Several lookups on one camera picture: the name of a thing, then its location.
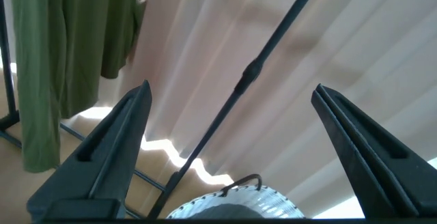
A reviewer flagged white laundry basket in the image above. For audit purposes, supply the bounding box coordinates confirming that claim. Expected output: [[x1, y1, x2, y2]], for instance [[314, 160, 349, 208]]
[[166, 173, 305, 220]]

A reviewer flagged beige curtain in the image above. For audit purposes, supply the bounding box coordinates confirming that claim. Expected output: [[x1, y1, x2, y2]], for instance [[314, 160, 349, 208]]
[[0, 0, 437, 218]]

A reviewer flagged green printed shirt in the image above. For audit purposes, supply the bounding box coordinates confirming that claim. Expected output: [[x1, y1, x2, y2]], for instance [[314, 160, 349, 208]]
[[10, 0, 147, 173]]

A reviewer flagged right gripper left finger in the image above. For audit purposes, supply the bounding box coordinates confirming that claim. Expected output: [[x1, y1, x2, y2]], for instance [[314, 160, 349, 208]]
[[26, 79, 153, 220]]

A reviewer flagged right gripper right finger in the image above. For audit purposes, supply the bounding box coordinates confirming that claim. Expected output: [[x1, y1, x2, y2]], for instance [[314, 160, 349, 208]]
[[310, 83, 437, 219]]

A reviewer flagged black clothes rack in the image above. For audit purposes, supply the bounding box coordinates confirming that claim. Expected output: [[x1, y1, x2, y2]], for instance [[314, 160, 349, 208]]
[[0, 0, 325, 220]]

